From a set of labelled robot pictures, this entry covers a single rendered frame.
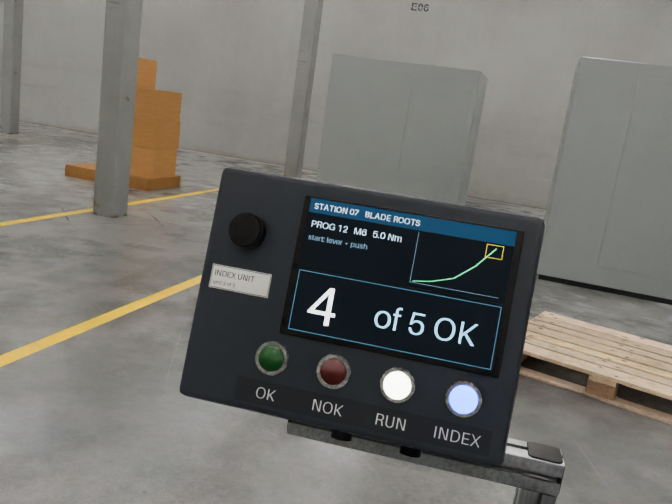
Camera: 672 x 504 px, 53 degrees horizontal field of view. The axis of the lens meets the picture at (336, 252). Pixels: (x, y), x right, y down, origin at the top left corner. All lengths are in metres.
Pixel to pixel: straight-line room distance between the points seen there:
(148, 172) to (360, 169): 2.65
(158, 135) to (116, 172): 2.09
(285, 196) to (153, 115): 8.17
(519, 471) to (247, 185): 0.33
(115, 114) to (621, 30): 9.31
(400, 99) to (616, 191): 2.93
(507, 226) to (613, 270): 6.13
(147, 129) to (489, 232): 8.34
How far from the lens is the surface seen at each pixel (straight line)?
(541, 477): 0.62
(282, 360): 0.53
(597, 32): 13.30
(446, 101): 8.13
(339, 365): 0.52
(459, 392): 0.51
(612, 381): 3.85
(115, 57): 6.71
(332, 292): 0.52
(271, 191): 0.54
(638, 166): 6.55
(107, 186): 6.78
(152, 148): 8.76
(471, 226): 0.52
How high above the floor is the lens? 1.31
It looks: 12 degrees down
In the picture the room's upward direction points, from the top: 8 degrees clockwise
